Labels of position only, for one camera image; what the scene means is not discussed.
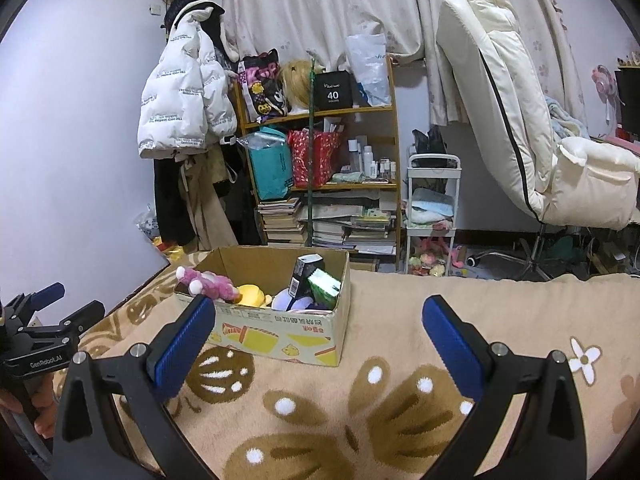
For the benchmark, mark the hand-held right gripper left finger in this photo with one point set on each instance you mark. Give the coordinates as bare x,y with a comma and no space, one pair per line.
185,350

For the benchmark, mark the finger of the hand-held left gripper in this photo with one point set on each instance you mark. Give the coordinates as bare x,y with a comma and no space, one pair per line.
47,294
82,317

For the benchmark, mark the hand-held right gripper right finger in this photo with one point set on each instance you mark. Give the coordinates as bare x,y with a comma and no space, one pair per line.
452,345

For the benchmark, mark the yellow plush duck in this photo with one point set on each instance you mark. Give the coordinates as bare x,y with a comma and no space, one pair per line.
252,295

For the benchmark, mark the cardboard box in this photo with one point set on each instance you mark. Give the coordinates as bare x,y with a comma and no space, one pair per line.
280,335

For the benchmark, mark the white-haired plush doll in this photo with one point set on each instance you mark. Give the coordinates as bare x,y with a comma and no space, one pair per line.
292,302

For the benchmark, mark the person's left hand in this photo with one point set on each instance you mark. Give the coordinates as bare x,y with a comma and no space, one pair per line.
45,405

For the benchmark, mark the pink plush toy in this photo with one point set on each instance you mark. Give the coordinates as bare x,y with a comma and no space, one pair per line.
210,285

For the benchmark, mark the beige floral blanket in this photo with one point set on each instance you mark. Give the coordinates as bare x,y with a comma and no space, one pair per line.
400,410

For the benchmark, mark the pile of small plush toys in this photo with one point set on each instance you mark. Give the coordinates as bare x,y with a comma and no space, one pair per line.
430,262

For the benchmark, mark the yellow floor toy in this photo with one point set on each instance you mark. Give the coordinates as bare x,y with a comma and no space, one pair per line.
172,252

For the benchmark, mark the patterned plastic bag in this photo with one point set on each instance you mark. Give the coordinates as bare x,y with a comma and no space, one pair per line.
147,222

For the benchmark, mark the long flat carton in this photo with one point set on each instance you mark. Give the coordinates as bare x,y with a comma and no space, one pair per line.
365,265

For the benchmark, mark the small black carton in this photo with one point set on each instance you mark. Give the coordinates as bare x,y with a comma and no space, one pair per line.
302,275

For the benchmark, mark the light blue folded towel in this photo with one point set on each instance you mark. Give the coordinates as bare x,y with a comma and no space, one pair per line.
427,207

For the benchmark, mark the green packet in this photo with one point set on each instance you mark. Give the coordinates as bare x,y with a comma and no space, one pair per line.
325,287

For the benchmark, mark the beige coat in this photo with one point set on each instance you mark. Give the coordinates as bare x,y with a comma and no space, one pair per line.
210,210

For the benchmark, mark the white rolling cart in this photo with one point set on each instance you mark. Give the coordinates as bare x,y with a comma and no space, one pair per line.
456,200

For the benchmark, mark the black coat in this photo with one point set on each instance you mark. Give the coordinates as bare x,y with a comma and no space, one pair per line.
170,200

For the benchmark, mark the pile of books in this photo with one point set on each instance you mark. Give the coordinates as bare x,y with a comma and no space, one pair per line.
340,230

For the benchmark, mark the dark hanging garment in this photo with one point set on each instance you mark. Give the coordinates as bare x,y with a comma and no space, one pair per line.
245,200

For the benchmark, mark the teal paper bag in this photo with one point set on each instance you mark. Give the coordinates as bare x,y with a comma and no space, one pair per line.
270,172

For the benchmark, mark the black bag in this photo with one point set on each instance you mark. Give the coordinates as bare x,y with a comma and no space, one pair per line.
430,145

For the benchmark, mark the group of white cosmetic bottles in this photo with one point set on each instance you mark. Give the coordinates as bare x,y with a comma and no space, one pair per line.
372,160

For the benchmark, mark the red gift bag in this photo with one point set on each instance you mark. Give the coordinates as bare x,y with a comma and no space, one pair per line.
325,160

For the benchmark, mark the green pole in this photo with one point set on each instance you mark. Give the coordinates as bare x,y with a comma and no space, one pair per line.
311,160

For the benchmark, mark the wooden shelf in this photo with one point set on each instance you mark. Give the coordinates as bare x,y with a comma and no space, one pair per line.
392,125

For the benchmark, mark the cream office chair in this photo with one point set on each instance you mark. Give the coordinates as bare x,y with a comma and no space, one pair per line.
500,110

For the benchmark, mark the white puffer jacket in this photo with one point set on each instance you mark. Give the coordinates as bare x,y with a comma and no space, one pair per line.
175,90

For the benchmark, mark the printed tote bag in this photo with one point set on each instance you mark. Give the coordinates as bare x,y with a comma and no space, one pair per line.
260,90

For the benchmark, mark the black square box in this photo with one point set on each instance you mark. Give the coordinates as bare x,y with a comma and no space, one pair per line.
332,92

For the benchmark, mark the blond wig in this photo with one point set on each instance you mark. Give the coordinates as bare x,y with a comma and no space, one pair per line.
295,82

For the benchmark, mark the clear plastic bag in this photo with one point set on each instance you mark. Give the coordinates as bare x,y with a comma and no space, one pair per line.
370,67

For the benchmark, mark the black monitor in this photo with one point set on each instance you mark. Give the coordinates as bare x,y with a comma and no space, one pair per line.
627,100

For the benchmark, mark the pink fan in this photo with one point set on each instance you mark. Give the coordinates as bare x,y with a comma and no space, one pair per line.
602,82

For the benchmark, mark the black hooded garment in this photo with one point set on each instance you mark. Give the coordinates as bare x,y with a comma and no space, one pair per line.
182,2

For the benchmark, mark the cream curtain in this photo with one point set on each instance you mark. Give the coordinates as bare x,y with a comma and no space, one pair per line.
310,5

